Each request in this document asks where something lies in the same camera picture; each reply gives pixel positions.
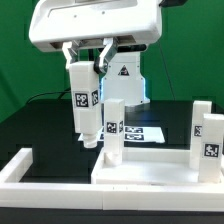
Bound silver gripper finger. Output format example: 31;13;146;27
94;38;118;74
62;41;79;69

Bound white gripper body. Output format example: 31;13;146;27
29;0;162;52

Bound white desk top tray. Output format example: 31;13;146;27
90;146;224;186

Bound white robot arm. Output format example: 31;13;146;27
29;0;188;91

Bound fiducial marker sheet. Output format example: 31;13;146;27
77;124;166;144

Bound white U-shaped fence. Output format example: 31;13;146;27
0;148;224;212

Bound black cable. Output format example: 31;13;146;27
25;87;72;106

